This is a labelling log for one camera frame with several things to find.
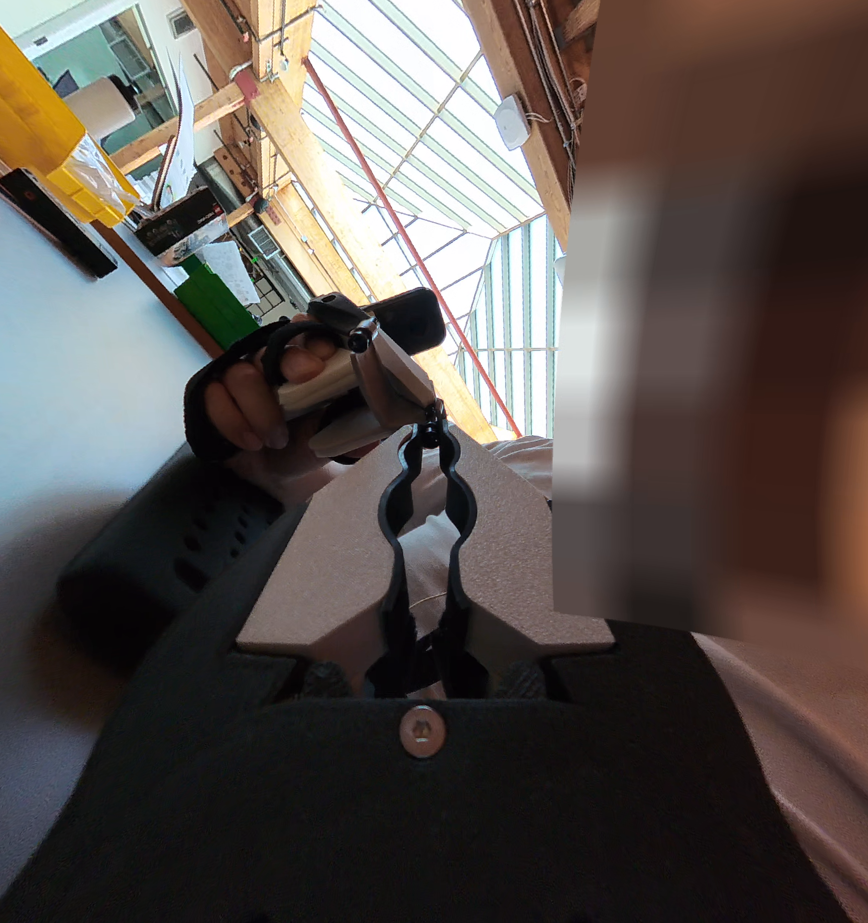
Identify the yellow storage bin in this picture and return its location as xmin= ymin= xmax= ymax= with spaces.
xmin=0 ymin=0 xmax=141 ymax=226

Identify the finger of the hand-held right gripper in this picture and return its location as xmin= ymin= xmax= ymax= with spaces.
xmin=352 ymin=330 xmax=438 ymax=429

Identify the green storage bin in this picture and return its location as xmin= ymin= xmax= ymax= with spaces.
xmin=173 ymin=261 xmax=260 ymax=352

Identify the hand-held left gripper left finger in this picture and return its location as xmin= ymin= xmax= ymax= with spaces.
xmin=236 ymin=424 xmax=424 ymax=699

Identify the black product box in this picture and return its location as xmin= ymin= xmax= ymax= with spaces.
xmin=133 ymin=187 xmax=217 ymax=258

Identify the white paper sheet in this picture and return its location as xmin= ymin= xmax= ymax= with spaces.
xmin=166 ymin=50 xmax=198 ymax=199
xmin=202 ymin=240 xmax=260 ymax=307

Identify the person's right hand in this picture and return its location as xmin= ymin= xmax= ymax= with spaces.
xmin=209 ymin=335 xmax=337 ymax=453

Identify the white ceiling access point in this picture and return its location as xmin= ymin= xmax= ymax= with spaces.
xmin=493 ymin=92 xmax=534 ymax=151

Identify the clear plastic bag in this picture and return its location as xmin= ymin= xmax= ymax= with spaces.
xmin=74 ymin=133 xmax=141 ymax=217

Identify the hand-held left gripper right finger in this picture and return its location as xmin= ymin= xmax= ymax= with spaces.
xmin=434 ymin=420 xmax=617 ymax=700

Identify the black flat device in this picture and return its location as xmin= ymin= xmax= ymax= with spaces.
xmin=0 ymin=167 xmax=119 ymax=280

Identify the red ceiling pipe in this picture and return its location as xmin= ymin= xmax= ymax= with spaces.
xmin=303 ymin=56 xmax=523 ymax=439

